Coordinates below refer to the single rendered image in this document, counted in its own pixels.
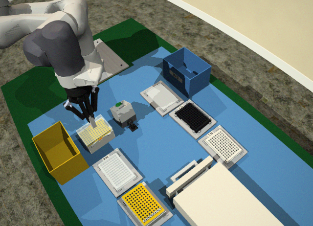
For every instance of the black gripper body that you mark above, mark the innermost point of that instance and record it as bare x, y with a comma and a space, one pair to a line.
74, 93

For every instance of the blue open-top bin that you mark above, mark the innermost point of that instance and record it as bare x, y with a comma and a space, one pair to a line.
186, 72

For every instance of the blue bench mat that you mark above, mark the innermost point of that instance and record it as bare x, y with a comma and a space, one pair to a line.
160, 148

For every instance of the yellow open-top bin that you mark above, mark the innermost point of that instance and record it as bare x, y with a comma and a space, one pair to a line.
59, 153

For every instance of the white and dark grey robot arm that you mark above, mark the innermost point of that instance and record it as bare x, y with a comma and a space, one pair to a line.
59, 37

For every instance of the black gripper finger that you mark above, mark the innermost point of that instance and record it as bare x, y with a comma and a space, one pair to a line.
83, 115
91, 105

